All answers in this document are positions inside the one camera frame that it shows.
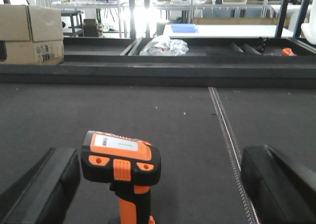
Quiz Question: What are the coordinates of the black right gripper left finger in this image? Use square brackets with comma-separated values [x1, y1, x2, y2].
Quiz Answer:
[0, 148, 80, 224]

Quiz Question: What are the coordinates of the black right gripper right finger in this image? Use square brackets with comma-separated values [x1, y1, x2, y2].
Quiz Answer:
[240, 146, 316, 224]

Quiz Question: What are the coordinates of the orange black barcode scanner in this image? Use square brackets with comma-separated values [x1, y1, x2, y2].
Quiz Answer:
[80, 131, 161, 224]

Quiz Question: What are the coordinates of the large stacked cardboard box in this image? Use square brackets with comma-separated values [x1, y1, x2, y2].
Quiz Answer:
[0, 4, 64, 65]

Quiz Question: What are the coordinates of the small orange object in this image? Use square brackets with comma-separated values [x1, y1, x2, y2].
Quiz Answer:
[282, 47, 297, 56]

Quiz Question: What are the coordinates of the crumpled clear plastic bag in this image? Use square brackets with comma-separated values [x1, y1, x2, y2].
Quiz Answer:
[139, 35, 189, 56]

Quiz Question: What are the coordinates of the white table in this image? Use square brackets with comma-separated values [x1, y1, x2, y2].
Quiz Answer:
[163, 25, 277, 39]

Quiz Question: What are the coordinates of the blue plastic tray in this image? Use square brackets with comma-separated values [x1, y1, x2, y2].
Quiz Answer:
[171, 23, 198, 33]

